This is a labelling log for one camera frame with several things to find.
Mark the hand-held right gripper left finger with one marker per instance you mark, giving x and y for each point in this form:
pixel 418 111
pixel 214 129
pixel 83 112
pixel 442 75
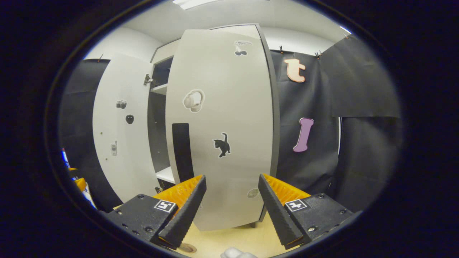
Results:
pixel 186 215

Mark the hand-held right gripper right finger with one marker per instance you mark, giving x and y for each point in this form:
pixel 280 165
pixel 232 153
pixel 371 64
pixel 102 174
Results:
pixel 276 215

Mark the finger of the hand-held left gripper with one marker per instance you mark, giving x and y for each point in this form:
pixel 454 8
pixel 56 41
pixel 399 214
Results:
pixel 75 173
pixel 81 184

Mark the round brown coaster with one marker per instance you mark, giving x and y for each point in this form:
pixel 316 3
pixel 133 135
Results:
pixel 187 248

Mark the white cabinet door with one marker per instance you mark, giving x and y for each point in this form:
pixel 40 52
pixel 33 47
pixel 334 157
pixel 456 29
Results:
pixel 122 161
pixel 233 107

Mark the white grey cabinet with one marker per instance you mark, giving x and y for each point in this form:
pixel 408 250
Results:
pixel 159 125

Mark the metal door hinge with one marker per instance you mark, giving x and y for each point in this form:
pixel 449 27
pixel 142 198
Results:
pixel 158 189
pixel 147 79

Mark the white cabinet shelf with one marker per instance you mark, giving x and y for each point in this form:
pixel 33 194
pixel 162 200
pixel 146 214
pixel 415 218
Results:
pixel 166 175
pixel 160 89

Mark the blue and white object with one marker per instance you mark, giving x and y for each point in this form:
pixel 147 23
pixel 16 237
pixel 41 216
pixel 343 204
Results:
pixel 89 199

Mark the white lumpy object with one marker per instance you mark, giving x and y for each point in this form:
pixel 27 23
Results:
pixel 236 253

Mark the black backdrop cloth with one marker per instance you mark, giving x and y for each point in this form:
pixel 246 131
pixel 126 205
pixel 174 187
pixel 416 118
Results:
pixel 77 118
pixel 358 143

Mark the ceiling light panel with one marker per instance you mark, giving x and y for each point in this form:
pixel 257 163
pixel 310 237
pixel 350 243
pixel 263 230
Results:
pixel 197 3
pixel 345 29

